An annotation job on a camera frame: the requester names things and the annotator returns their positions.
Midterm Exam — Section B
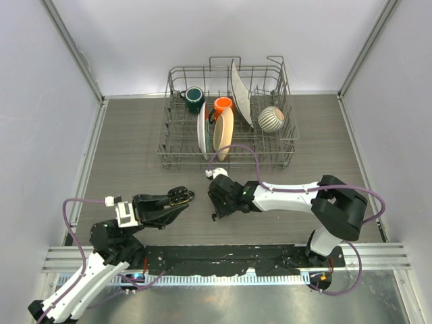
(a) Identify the white green plate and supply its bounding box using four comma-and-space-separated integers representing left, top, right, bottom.
196, 102, 209, 161

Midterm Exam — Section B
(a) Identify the black oblong charging case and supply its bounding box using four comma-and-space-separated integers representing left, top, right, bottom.
167, 186, 195, 206

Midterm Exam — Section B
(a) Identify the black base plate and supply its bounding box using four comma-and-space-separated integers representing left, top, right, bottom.
137, 244, 346, 277

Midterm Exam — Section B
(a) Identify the grey wire dish rack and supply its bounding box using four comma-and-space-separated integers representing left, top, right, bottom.
157, 55, 298, 168

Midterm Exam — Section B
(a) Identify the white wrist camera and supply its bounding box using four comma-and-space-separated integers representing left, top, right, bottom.
105, 196, 140, 228
205, 167, 228, 180

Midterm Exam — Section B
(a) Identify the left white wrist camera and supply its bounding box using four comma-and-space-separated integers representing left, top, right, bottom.
105, 196, 140, 228

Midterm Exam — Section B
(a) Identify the dark green mug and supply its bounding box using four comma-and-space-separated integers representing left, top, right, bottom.
180, 86, 205, 114

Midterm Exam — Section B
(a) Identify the beige bowl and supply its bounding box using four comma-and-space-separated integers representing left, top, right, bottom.
213, 108, 234, 151

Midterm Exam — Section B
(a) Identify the white slotted cable duct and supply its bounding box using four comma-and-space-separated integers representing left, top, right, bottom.
59, 273, 311, 287

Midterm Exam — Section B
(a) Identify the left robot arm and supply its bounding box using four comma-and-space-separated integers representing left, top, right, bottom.
28, 186, 194, 323

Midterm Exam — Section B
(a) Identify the striped round bowl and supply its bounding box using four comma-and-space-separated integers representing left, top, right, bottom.
257, 106, 285, 133

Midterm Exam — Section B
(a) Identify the orange mug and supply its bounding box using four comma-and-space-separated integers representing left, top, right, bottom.
209, 97, 234, 124

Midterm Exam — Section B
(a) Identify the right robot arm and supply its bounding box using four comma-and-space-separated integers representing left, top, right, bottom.
208, 174, 367, 267

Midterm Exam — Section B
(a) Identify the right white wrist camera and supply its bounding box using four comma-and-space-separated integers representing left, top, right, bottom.
205, 167, 228, 180

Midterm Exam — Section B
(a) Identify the white upright plate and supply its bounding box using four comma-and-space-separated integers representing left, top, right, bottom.
230, 59, 254, 128

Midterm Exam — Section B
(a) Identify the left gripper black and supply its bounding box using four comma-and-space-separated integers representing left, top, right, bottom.
121, 192, 188, 239

